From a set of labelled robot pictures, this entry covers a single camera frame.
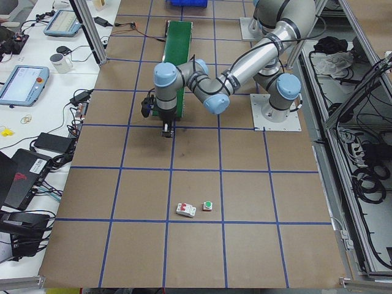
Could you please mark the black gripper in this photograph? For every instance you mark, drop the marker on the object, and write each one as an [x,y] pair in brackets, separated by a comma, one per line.
[167,116]

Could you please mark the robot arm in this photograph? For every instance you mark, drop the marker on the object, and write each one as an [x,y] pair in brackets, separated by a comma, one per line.
[284,24]

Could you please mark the green conveyor belt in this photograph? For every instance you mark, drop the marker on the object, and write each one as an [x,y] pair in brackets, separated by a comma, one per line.
[177,58]

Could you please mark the green push button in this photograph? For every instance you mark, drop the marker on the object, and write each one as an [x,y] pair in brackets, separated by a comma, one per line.
[207,206]

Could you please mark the black power adapter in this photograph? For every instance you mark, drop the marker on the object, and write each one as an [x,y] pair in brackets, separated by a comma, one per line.
[54,143]

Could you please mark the blue plastic bin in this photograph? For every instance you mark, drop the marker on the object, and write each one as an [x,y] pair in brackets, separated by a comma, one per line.
[189,3]

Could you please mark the white mug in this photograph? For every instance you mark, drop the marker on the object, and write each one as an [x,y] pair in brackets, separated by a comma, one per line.
[61,63]

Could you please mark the teach pendant far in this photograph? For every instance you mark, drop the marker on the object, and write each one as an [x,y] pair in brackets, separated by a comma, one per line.
[63,24]

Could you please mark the teach pendant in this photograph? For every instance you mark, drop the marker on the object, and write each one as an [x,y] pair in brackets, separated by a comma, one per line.
[24,85]
[63,24]

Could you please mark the teach pendant near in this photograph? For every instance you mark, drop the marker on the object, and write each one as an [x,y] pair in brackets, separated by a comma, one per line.
[24,85]

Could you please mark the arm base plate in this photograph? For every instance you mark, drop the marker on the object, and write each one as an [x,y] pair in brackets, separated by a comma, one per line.
[266,118]
[250,29]

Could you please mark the aluminium frame post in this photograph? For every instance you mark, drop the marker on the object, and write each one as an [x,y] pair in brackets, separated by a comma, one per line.
[88,26]

